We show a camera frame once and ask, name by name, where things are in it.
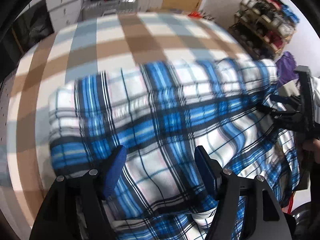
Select blue white plaid shirt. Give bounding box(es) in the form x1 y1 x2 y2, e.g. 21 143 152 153
48 58 299 239

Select wooden shoe rack with shoes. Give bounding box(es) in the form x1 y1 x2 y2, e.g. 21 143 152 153
228 0 300 60

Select shoes on floor pile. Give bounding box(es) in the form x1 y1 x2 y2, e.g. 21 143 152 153
188 10 215 21

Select plaid brown blue bedsheet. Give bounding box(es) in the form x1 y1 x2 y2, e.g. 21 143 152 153
1 12 249 228

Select silver flat suitcase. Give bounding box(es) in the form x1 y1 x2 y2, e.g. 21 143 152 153
81 0 138 21

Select white drawer desk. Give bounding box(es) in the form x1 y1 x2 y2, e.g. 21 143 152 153
28 0 83 32

